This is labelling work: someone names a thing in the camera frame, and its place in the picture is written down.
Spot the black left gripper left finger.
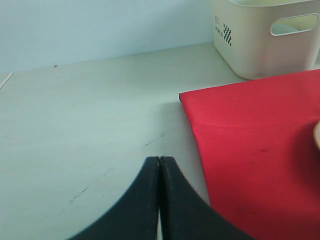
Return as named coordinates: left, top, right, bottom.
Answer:
left=70, top=156, right=160, bottom=240

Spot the cream plastic bin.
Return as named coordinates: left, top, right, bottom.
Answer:
left=212, top=0, right=320, bottom=80

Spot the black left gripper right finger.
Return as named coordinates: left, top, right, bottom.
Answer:
left=158, top=156, right=252, bottom=240

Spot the red scalloped table cloth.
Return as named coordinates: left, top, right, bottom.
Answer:
left=179, top=70, right=320, bottom=240

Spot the pale green ceramic bowl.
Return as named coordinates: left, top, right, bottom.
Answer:
left=271, top=23, right=299, bottom=36

